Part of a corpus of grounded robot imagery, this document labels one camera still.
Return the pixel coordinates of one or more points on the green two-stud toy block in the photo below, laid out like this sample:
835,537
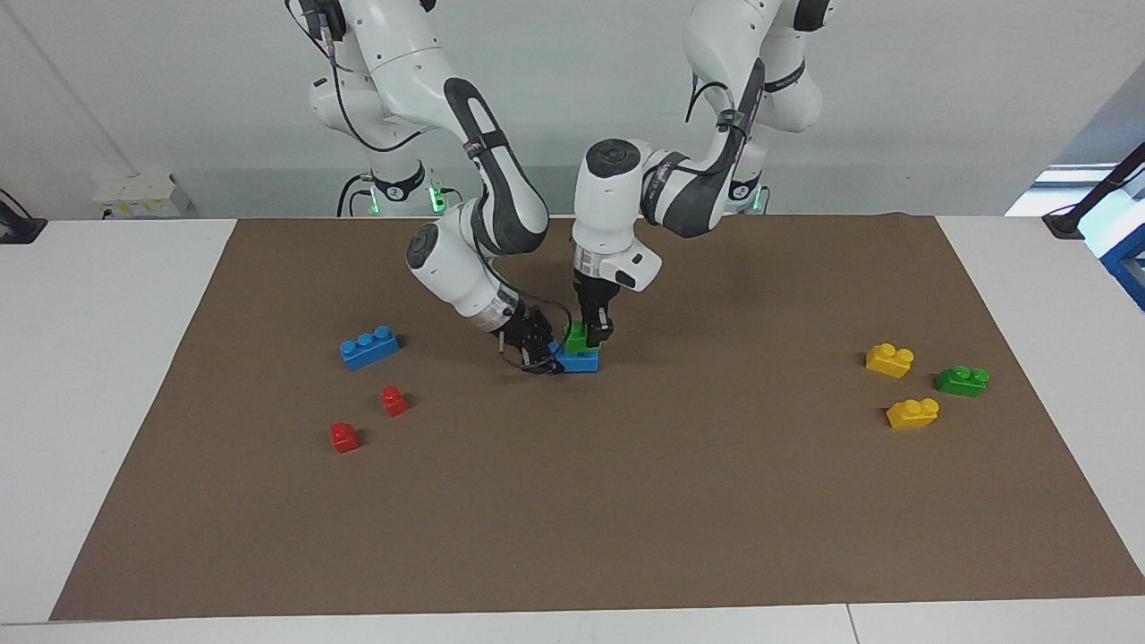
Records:
575,340
960,382

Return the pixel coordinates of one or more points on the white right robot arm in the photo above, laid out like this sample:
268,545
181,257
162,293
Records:
465,259

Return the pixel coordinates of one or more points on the yellow two-stud toy block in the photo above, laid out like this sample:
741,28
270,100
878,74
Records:
888,361
911,415

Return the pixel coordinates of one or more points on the red one-stud toy block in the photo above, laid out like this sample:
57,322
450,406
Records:
344,439
394,402

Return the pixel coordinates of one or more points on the blue three-stud toy block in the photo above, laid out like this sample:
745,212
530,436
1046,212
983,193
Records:
368,351
580,361

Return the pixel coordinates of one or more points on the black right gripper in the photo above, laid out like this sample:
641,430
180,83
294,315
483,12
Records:
526,331

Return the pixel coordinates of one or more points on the black table clamp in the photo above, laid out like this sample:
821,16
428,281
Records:
20,228

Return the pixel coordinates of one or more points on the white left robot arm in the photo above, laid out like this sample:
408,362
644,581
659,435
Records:
617,206

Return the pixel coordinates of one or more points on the blue metal frame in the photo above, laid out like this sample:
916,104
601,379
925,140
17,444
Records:
1125,268

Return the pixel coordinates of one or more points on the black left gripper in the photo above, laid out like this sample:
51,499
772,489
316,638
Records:
595,300

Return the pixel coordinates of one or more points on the brown table mat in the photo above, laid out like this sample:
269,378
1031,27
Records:
590,501

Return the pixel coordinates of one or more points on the white wall socket box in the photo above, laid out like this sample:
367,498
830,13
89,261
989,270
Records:
134,197

